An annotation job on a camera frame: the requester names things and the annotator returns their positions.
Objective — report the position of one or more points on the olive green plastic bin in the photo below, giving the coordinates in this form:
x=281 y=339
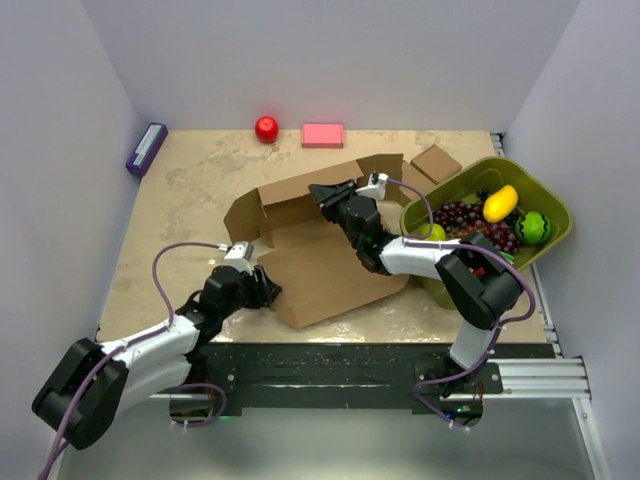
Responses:
x=490 y=173

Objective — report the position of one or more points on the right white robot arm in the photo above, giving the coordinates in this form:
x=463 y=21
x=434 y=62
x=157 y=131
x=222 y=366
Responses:
x=483 y=285

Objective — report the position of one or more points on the small brown box right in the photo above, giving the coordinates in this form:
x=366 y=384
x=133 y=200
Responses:
x=436 y=164

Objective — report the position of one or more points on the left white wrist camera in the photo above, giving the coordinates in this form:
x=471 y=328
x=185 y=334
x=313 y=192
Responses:
x=237 y=256

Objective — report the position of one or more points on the small brown box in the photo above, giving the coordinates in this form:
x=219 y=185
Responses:
x=436 y=164
x=412 y=177

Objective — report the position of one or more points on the red apple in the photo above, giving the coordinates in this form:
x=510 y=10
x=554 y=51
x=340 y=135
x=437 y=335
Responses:
x=266 y=129

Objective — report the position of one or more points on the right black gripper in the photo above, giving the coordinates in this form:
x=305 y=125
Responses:
x=330 y=196

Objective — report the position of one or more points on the purple flat box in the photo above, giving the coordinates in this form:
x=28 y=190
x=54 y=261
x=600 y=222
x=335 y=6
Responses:
x=142 y=157

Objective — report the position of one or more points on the yellow mango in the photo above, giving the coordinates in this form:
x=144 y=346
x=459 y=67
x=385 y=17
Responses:
x=499 y=205

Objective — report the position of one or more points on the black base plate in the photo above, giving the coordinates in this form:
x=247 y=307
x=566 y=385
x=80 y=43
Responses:
x=232 y=378

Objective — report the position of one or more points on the small brown box left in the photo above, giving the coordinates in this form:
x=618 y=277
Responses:
x=412 y=177

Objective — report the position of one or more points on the green lime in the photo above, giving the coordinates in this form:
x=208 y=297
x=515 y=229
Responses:
x=432 y=232

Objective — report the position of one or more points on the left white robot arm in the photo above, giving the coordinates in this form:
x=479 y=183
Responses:
x=93 y=382

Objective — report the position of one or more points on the pink flat box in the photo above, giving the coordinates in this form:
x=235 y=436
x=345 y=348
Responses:
x=315 y=135

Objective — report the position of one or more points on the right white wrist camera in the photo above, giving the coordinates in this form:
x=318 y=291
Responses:
x=376 y=186

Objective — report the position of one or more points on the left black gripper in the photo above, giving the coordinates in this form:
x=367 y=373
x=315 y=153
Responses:
x=263 y=290

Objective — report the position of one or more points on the large brown cardboard box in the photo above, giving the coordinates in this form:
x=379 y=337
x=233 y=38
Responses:
x=311 y=258

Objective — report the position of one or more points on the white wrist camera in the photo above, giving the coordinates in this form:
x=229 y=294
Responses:
x=237 y=256
x=376 y=186

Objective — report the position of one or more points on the purple grapes bunch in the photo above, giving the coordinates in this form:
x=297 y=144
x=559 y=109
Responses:
x=459 y=219

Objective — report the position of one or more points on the toy watermelon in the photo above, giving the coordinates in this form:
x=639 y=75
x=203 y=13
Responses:
x=533 y=228

